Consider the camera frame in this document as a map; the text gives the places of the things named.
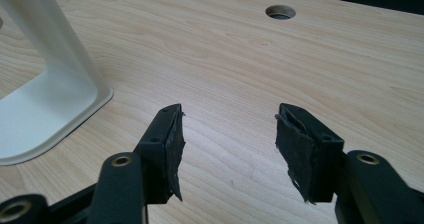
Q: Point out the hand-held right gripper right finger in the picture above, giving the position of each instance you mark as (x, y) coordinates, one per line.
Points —
(310, 157)

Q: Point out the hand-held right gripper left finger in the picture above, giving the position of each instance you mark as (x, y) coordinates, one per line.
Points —
(160, 157)

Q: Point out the white stand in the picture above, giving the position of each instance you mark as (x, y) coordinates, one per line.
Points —
(46, 110)

